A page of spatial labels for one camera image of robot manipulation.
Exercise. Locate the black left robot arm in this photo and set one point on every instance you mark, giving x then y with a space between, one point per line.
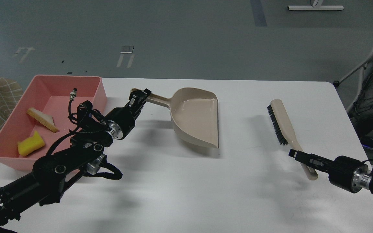
80 153

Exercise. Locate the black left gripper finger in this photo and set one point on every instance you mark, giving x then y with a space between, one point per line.
138 95
137 107

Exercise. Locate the pink plastic bin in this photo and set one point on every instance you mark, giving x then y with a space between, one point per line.
50 95

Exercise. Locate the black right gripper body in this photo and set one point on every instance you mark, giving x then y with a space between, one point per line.
348 174

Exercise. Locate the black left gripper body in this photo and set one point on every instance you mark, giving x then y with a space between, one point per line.
123 119

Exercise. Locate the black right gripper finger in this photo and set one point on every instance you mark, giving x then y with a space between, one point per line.
323 167
306 158

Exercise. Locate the white table leg base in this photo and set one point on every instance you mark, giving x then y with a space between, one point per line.
316 5

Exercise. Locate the beige plastic dustpan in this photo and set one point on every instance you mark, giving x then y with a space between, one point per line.
194 114

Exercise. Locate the silver floor plate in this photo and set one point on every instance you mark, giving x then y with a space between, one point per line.
127 49

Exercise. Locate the beige hand brush black bristles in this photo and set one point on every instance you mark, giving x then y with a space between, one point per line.
282 125

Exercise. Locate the yellow sponge piece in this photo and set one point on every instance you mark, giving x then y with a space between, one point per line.
30 144

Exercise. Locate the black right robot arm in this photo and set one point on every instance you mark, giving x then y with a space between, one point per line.
369 162

